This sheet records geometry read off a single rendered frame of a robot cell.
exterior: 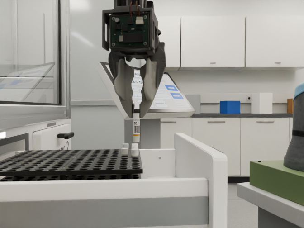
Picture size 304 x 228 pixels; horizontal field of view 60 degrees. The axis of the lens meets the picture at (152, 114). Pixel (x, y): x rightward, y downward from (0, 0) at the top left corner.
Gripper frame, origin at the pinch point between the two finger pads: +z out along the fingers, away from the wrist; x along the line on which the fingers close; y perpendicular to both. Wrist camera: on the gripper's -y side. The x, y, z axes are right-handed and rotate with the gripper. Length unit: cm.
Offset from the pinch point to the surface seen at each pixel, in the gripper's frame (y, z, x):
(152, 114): -77, 3, -9
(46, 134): -16.8, 6.4, -26.1
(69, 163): 4.9, 8.1, -9.5
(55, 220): 13.4, 13.1, -7.0
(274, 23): -347, -117, 120
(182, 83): -364, -37, -7
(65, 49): -42, -20, -34
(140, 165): 5.0, 8.1, 1.5
